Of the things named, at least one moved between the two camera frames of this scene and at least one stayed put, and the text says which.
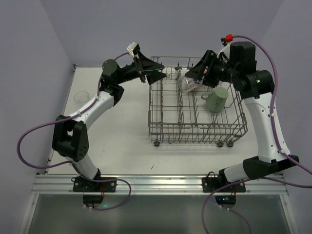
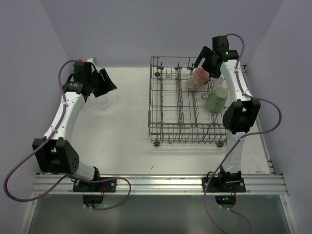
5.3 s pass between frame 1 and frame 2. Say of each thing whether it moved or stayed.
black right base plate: stayed
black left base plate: stayed
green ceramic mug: stayed
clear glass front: moved
